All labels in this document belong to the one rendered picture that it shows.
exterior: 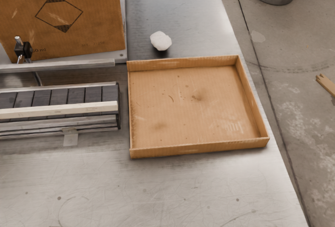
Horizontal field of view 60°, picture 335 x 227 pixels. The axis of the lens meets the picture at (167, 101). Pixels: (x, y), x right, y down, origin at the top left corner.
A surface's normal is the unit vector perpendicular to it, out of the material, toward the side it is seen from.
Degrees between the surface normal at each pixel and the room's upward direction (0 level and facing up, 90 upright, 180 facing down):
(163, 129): 0
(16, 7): 90
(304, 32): 0
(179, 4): 0
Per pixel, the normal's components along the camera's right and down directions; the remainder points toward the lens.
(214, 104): 0.02, -0.62
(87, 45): 0.21, 0.78
